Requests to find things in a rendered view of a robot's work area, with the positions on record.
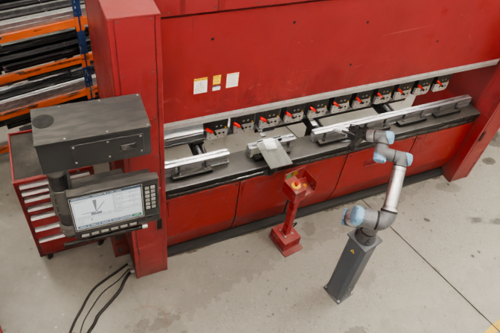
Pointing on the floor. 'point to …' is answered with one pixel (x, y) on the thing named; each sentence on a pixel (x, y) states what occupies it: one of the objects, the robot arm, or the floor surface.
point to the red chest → (39, 195)
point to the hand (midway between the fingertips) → (335, 135)
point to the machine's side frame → (478, 93)
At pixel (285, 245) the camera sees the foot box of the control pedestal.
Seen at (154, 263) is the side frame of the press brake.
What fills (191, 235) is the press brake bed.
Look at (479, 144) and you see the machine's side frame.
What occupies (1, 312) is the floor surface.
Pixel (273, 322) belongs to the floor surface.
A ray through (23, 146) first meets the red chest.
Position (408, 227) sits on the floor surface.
